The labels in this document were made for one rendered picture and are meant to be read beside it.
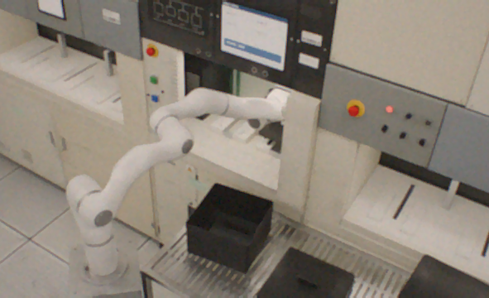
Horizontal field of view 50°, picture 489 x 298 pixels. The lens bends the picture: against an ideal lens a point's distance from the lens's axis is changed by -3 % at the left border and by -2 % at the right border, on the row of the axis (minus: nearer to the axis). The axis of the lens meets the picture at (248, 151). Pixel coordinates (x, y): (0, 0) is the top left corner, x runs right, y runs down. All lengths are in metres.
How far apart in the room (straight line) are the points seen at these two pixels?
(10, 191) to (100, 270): 1.81
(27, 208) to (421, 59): 2.72
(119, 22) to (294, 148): 0.97
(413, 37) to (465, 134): 0.37
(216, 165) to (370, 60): 0.98
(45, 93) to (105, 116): 0.48
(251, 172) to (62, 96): 1.22
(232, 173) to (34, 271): 1.41
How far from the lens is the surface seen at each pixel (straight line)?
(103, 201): 1.92
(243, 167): 2.51
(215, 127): 2.69
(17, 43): 3.76
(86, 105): 3.02
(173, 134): 1.94
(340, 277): 2.12
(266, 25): 2.02
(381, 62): 1.88
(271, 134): 2.54
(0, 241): 3.58
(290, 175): 2.24
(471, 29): 1.76
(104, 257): 2.15
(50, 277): 3.30
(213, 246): 2.17
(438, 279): 2.02
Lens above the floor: 2.49
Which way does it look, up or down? 39 degrees down
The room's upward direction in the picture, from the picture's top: 3 degrees clockwise
